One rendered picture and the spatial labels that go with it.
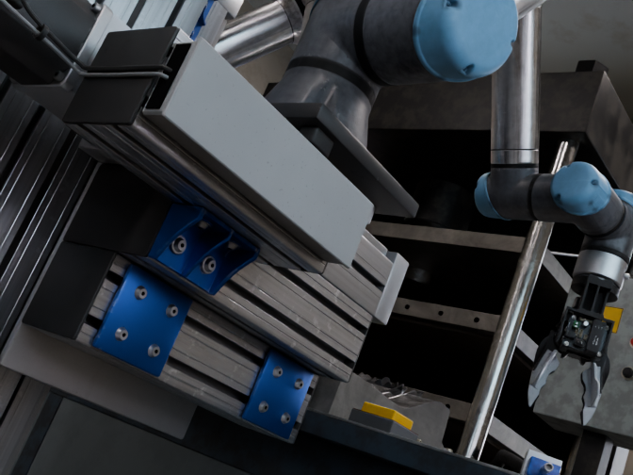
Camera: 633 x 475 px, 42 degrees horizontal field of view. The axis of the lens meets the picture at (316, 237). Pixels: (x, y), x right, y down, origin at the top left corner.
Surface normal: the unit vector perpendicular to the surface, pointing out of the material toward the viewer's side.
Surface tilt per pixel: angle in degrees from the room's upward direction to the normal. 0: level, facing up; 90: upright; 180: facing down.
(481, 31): 96
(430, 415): 90
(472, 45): 96
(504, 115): 121
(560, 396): 90
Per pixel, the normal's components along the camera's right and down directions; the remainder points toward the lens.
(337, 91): 0.39, -0.44
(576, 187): -0.61, -0.46
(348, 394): 0.75, 0.10
